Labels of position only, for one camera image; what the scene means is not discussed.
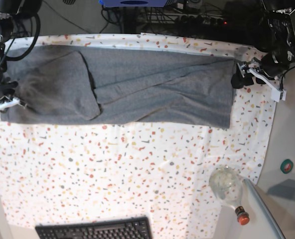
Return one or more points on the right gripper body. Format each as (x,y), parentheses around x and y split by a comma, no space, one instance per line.
(7,96)

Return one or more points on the grey t-shirt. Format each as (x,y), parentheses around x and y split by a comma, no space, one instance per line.
(70,85)

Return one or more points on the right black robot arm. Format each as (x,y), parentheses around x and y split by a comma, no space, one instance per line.
(12,15)

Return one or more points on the black keyboard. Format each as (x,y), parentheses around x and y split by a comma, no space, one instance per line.
(134,228)

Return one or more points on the clear glass bottle red cap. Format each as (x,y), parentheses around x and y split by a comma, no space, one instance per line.
(227,187)

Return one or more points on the terrazzo pattern tablecloth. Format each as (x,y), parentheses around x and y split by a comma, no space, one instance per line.
(53,174)

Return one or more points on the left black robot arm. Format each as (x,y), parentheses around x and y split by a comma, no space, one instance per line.
(270,29)

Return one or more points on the blue box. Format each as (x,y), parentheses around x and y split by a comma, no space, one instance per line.
(133,3)

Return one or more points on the green tape roll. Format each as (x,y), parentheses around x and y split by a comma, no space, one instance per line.
(286,166)

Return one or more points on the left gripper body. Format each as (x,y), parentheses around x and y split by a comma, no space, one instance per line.
(242,77)

